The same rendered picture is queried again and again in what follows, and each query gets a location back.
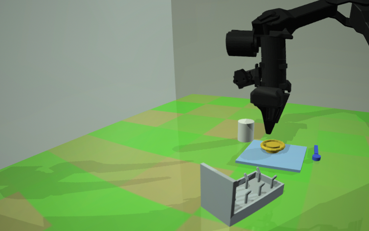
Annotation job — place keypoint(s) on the yellow plate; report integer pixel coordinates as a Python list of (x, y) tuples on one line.
[(272, 146)]

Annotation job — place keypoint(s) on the light blue flat slab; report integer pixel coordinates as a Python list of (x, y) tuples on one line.
[(289, 159)]

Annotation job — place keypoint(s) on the grey dish rack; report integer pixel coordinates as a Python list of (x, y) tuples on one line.
[(233, 200)]

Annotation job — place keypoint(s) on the white cylinder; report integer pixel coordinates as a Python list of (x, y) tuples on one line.
[(245, 130)]

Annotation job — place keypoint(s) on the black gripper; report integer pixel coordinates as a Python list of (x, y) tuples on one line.
[(270, 97)]

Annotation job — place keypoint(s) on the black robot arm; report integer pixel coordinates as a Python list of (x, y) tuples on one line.
[(274, 26)]

